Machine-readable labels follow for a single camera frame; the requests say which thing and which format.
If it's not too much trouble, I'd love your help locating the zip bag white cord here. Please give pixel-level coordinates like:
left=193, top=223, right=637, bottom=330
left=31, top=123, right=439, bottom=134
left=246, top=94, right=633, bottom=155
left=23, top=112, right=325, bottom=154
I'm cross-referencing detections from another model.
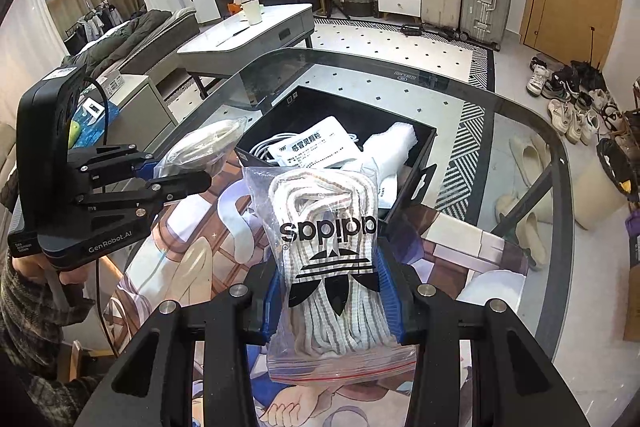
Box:
left=154, top=116, right=248, bottom=180

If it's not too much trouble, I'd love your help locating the adidas bag with rope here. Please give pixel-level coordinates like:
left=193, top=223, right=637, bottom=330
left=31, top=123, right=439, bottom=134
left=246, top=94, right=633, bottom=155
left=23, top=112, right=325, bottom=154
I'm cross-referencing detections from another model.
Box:
left=243, top=167, right=416, bottom=386

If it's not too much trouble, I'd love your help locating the white foam wrap block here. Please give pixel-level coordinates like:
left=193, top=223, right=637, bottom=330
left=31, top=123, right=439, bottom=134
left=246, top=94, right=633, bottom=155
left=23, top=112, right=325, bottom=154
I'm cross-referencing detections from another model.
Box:
left=362, top=121, right=418, bottom=210

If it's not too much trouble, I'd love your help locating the white medicine pouch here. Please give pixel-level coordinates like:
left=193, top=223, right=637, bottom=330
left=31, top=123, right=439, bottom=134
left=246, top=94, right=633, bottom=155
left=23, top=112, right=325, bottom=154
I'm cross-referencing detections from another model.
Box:
left=268, top=116, right=360, bottom=168

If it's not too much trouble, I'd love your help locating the person's left hand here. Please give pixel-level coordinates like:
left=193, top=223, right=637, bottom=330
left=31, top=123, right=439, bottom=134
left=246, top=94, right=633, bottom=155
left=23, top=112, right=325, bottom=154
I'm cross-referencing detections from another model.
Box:
left=11, top=254, right=94, bottom=285

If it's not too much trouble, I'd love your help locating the white coffee table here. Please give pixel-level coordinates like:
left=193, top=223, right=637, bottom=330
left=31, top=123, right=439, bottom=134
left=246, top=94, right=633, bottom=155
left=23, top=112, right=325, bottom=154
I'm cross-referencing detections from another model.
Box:
left=177, top=3, right=314, bottom=78

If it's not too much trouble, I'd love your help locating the black storage box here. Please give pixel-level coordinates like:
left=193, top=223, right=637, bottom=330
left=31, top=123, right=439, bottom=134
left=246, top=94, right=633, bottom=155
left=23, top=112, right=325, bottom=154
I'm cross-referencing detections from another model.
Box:
left=235, top=87, right=436, bottom=225

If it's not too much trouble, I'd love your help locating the beige slippers pair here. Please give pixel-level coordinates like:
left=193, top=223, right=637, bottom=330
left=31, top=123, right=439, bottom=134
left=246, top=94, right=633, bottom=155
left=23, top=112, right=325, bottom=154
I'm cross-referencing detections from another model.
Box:
left=494, top=132, right=554, bottom=270

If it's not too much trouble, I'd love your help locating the white cup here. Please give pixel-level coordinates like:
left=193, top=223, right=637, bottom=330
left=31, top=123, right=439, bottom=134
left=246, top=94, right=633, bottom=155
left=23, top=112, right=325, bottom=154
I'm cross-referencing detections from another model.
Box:
left=242, top=0, right=262, bottom=25

